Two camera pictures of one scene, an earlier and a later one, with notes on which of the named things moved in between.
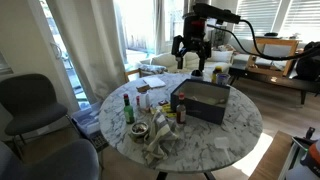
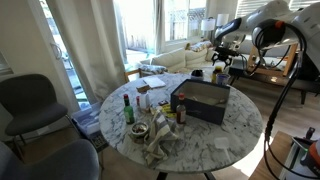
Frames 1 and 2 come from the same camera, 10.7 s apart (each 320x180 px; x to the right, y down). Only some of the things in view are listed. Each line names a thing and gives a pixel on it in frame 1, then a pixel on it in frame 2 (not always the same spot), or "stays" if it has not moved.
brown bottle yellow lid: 217,70 stays
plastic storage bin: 88,120 stays
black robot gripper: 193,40 → 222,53
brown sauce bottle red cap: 181,110 stays
